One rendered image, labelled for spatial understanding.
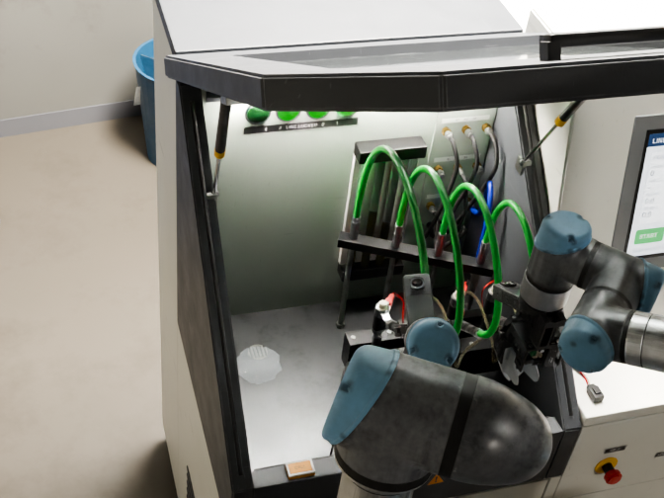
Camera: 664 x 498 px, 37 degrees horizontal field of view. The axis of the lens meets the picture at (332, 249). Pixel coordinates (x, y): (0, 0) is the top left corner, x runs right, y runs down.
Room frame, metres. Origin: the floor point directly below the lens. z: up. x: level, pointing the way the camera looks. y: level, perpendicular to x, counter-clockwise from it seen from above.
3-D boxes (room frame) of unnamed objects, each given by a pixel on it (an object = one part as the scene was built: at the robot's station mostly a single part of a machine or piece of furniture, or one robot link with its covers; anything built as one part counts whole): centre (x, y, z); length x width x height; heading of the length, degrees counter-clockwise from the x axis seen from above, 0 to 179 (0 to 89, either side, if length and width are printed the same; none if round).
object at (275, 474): (1.18, -0.20, 0.87); 0.62 x 0.04 x 0.16; 111
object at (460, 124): (1.73, -0.24, 1.20); 0.13 x 0.03 x 0.31; 111
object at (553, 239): (1.15, -0.34, 1.51); 0.09 x 0.08 x 0.11; 65
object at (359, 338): (1.44, -0.23, 0.91); 0.34 x 0.10 x 0.15; 111
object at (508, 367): (1.14, -0.32, 1.24); 0.06 x 0.03 x 0.09; 21
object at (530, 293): (1.15, -0.34, 1.43); 0.08 x 0.08 x 0.05
